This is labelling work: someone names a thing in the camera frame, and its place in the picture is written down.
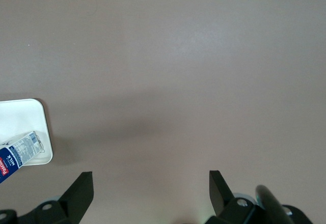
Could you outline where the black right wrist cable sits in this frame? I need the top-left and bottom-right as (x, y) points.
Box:
(255, 185), (295, 224)

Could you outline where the blue white milk carton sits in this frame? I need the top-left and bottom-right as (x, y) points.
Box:
(0, 130), (44, 185)

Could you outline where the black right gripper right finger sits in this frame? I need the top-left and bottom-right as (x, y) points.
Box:
(203, 170), (313, 224)

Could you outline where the white rabbit print tray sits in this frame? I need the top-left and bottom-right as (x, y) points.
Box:
(0, 98), (54, 166)

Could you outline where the brown table mat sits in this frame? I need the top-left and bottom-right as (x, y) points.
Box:
(0, 0), (326, 224)

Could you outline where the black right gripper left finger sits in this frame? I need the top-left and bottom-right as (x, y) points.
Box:
(0, 172), (95, 224)

